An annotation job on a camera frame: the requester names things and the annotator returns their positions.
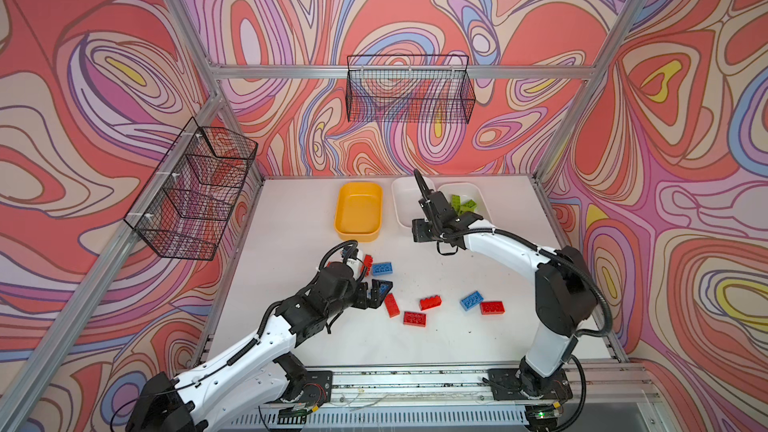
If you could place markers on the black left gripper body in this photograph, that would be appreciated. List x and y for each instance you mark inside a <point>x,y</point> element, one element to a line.
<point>360,301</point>

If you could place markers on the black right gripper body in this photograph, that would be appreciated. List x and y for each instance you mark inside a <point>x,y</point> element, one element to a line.
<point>426,230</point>

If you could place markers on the green lego brick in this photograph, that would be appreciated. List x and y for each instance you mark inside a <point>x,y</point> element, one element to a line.
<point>468,206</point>
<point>456,203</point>

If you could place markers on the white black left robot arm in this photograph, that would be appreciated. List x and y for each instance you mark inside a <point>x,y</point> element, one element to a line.
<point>210,396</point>

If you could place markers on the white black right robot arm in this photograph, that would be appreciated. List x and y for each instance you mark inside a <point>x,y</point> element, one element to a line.
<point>568,303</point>

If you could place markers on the red lego brick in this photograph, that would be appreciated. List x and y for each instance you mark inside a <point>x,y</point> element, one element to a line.
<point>416,319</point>
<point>492,308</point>
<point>367,265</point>
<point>430,302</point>
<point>391,306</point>

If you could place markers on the white right plastic bin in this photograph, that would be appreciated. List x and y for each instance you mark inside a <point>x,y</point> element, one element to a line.
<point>467,197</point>

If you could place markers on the white plastic bin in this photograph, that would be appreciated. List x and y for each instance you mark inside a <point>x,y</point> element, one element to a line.
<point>406,195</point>
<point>467,197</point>

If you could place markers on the white middle plastic bin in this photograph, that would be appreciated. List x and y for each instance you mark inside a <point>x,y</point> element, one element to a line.
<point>406,195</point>

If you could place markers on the yellow plastic bin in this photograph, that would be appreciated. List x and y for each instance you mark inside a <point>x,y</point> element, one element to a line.
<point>359,211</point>

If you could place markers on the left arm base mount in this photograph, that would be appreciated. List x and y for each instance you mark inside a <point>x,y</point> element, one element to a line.
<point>293,389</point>

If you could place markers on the black wire basket back wall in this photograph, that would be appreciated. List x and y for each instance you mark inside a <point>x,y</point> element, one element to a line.
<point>409,88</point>

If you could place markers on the black wire basket wall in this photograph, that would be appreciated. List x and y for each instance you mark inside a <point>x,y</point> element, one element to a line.
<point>200,179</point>
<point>409,88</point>

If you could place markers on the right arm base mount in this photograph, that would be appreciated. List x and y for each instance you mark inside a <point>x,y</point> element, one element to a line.
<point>524,383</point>

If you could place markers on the black wire basket left wall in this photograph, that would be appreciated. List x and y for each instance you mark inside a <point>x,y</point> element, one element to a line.
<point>200,179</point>

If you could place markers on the aluminium rail at front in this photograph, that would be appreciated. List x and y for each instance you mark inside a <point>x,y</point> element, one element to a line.
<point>598,396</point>

